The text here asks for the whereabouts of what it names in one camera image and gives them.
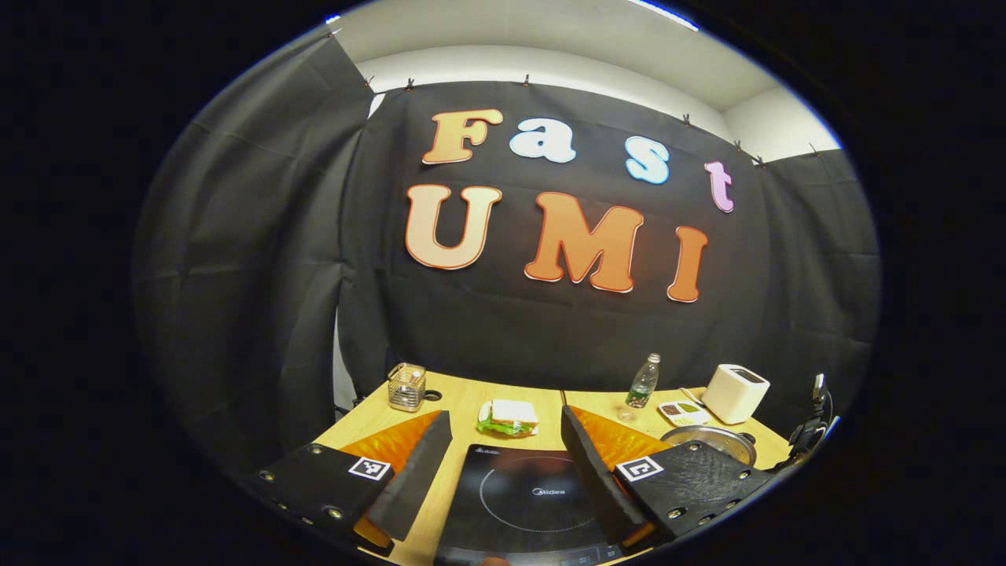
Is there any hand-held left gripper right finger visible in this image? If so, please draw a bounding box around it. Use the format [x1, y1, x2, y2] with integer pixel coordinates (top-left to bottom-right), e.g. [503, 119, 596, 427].
[560, 406, 779, 551]

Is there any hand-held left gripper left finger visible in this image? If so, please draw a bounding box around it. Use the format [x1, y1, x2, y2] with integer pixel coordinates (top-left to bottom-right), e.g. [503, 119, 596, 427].
[236, 410, 454, 551]

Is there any black induction cooktop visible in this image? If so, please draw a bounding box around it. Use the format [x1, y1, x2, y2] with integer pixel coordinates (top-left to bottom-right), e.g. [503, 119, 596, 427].
[434, 443, 626, 566]

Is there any steel pot with black handle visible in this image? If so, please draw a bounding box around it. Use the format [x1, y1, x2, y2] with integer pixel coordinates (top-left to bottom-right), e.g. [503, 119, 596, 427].
[660, 424, 759, 469]

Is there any white toaster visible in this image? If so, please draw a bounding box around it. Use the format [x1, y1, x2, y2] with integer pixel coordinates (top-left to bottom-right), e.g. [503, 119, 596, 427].
[702, 364, 771, 425]

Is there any sandwich with lettuce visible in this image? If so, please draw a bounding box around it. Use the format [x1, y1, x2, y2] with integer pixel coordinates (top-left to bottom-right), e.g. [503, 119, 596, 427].
[476, 399, 540, 438]

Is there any clear plastic water bottle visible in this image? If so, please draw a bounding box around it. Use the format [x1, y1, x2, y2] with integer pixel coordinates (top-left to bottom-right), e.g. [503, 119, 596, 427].
[617, 353, 661, 423]

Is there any white divided plate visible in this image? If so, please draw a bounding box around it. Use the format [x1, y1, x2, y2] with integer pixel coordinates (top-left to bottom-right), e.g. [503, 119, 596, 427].
[659, 400, 710, 427]

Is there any black backdrop cloth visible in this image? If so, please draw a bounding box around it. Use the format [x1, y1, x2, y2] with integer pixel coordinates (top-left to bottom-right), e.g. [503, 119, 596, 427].
[132, 31, 883, 480]

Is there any wire mesh basket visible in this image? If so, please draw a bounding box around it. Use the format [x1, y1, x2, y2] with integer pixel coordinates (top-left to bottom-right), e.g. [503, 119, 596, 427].
[387, 362, 427, 413]

